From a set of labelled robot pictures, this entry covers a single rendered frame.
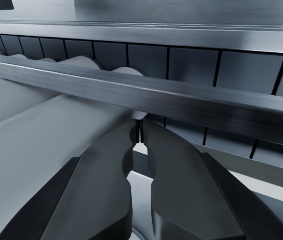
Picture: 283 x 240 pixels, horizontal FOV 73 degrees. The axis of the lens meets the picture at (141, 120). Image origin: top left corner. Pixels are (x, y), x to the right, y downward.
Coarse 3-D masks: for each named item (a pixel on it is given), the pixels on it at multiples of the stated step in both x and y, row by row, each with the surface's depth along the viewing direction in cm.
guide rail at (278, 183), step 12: (192, 144) 16; (216, 156) 14; (228, 156) 14; (240, 156) 14; (228, 168) 13; (240, 168) 13; (252, 168) 13; (264, 168) 13; (276, 168) 13; (240, 180) 13; (252, 180) 13; (264, 180) 12; (276, 180) 12; (264, 192) 13; (276, 192) 12
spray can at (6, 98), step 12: (72, 60) 17; (84, 60) 18; (96, 60) 19; (0, 84) 12; (12, 84) 13; (24, 84) 13; (0, 96) 12; (12, 96) 12; (24, 96) 13; (36, 96) 13; (48, 96) 14; (0, 108) 12; (12, 108) 12; (24, 108) 12; (0, 120) 11
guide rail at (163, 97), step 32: (0, 64) 12; (32, 64) 11; (64, 64) 11; (96, 96) 9; (128, 96) 8; (160, 96) 8; (192, 96) 7; (224, 96) 7; (256, 96) 7; (224, 128) 7; (256, 128) 6
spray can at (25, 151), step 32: (64, 96) 12; (0, 128) 9; (32, 128) 9; (64, 128) 10; (96, 128) 11; (0, 160) 8; (32, 160) 8; (64, 160) 9; (0, 192) 7; (32, 192) 8; (0, 224) 7
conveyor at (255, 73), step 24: (0, 48) 26; (24, 48) 23; (48, 48) 21; (72, 48) 20; (96, 48) 18; (120, 48) 17; (144, 48) 16; (168, 48) 15; (192, 48) 14; (168, 72) 16; (192, 72) 15; (216, 72) 15; (240, 72) 13; (264, 72) 13; (168, 120) 18; (216, 144) 17; (240, 144) 16; (264, 144) 15
